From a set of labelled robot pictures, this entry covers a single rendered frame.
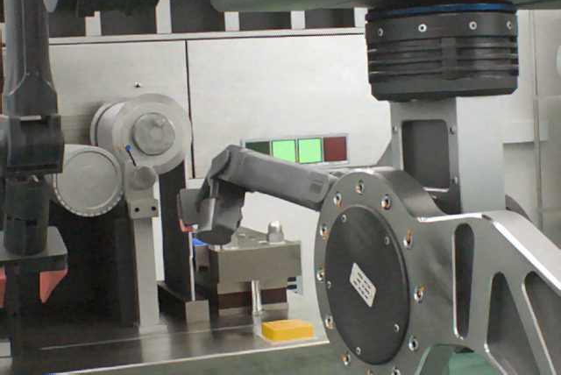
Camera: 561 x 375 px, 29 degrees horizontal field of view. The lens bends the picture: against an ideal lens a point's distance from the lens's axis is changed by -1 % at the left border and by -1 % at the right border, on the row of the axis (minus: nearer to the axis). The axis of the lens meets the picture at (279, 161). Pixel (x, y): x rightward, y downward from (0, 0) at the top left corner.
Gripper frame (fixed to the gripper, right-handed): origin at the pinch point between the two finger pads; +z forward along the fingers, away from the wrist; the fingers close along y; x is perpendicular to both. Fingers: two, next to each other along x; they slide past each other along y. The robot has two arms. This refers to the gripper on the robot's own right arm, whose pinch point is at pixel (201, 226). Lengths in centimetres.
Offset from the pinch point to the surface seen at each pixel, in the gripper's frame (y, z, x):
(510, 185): 221, 252, 115
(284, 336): 8.5, -8.5, -24.3
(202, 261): 1.9, 11.0, -2.5
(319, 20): 42, 23, 59
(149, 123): -7.5, -4.5, 18.6
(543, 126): 237, 235, 137
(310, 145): 35, 29, 30
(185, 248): -0.6, 12.3, 0.9
